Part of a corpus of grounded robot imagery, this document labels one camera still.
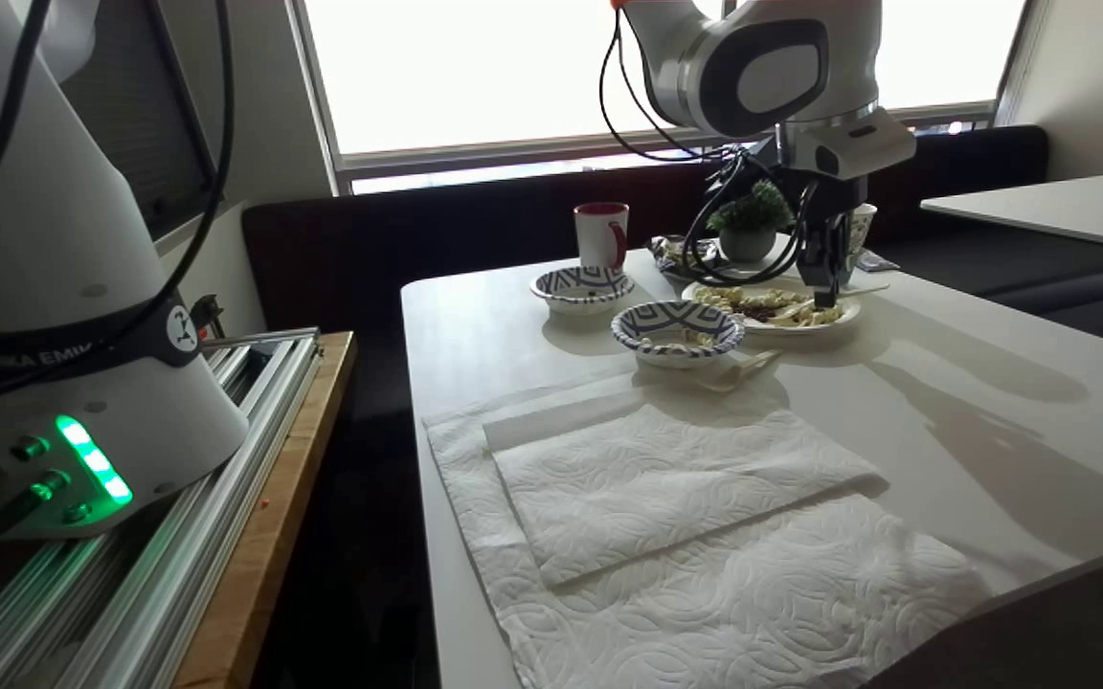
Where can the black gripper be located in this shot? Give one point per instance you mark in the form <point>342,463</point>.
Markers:
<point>828,213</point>

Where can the white round plate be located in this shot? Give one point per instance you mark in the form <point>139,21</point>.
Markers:
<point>766,328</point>

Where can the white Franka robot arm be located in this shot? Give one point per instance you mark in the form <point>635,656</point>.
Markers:
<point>39,253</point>

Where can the blue patterned bowl white filling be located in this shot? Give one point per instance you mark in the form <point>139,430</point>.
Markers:
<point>675,333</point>

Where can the blue patterned empty bowl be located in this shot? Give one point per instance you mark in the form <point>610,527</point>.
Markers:
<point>584,291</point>

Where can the black and white food pile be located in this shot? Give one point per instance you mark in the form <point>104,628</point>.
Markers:
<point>764,306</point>

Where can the red mug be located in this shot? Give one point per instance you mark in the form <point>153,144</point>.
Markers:
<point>604,244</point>

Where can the white side table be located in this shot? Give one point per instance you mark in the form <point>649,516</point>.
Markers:
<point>1062,203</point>

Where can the folded white paper towel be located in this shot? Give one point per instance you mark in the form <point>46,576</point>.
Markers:
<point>667,491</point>

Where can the large white paper towel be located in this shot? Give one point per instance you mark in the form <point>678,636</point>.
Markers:
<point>729,625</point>

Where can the bright window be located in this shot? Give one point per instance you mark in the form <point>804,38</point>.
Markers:
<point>477,78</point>

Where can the black bench seat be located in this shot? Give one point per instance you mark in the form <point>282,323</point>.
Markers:
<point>323,253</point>

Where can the wooden base board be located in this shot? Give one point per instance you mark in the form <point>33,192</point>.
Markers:
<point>270,549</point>

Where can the aluminium profile frame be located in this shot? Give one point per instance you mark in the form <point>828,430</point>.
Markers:
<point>132,599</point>

